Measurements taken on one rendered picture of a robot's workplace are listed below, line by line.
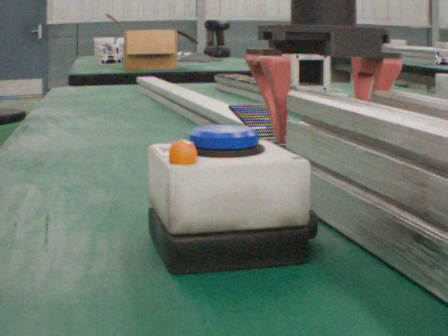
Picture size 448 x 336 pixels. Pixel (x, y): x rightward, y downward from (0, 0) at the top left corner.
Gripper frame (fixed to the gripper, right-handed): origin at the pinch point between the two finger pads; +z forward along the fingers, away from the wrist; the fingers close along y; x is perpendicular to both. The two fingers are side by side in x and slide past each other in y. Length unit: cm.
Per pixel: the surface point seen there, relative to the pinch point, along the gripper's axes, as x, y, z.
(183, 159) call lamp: -20.8, -15.8, -1.7
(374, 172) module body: -20.5, -4.7, -0.5
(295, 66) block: 89, 28, -2
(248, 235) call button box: -20.9, -12.3, 2.6
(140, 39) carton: 206, 8, -7
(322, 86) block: 89, 34, 3
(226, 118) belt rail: 25.6, -2.4, 1.8
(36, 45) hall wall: 1090, -61, 0
